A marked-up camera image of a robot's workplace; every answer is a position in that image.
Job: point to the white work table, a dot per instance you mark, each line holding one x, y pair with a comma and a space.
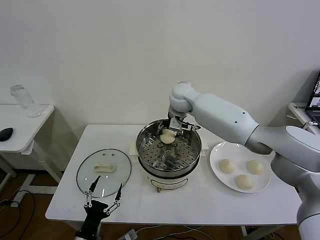
243, 232

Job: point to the white side table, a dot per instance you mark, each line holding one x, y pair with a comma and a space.
25, 125

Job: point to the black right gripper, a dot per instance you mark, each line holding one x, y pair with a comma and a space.
167, 123

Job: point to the round white plate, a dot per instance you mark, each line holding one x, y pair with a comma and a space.
225, 180

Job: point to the white laptop desk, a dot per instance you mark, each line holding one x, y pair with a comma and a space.
296, 110

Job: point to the black laptop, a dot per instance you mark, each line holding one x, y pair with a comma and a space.
315, 100

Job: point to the perforated steel steamer basket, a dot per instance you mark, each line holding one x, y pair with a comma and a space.
175, 160

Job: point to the white steamed baozi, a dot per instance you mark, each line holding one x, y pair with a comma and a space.
167, 136
244, 182
227, 165
255, 167

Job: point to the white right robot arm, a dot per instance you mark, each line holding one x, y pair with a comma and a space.
220, 112

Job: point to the round glass pot lid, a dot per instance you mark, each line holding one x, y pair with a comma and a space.
110, 175

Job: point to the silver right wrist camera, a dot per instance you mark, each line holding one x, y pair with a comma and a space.
176, 124

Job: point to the white power strip under table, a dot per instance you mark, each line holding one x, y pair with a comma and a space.
130, 235

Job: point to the white electric cooker base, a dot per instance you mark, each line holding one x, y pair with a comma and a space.
167, 181

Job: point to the clear plastic water bottle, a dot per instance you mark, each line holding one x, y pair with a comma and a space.
26, 102

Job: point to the black computer mouse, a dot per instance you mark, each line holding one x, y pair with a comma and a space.
5, 134

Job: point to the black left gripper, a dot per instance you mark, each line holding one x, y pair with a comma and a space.
94, 210

